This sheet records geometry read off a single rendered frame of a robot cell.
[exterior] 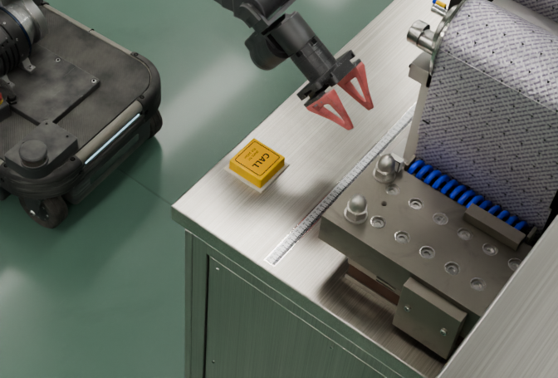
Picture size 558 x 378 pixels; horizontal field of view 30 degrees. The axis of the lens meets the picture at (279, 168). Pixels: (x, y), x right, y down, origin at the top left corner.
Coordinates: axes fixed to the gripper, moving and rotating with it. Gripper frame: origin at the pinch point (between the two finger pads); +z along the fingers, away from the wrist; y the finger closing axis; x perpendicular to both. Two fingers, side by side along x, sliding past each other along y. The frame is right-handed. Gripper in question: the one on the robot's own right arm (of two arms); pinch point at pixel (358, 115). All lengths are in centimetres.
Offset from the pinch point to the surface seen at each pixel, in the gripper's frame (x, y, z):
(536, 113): 31.8, -0.1, 12.4
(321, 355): -16.0, 25.5, 27.4
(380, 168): 6.2, 8.0, 7.5
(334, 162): -13.8, 0.0, 5.4
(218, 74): -135, -73, -17
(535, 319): 77, 59, 7
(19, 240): -135, 9, -17
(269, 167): -15.5, 10.1, -1.8
